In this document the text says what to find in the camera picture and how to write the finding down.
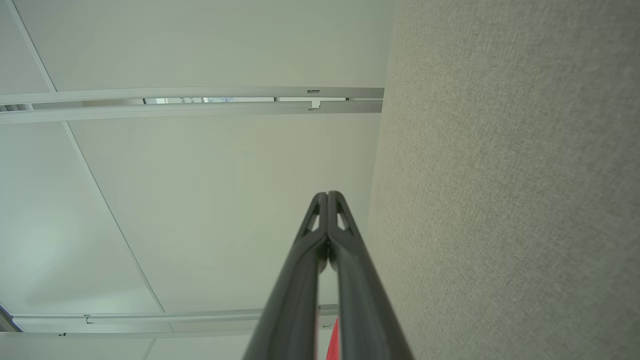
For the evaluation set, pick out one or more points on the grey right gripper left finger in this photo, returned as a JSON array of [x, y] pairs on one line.
[[292, 310]]

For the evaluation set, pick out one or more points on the red white jersey shirt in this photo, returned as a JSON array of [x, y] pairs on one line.
[[334, 346]]

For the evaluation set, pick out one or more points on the grey double partition post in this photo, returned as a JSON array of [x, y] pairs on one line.
[[150, 111]]

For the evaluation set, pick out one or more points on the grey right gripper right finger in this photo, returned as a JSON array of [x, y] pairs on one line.
[[365, 310]]

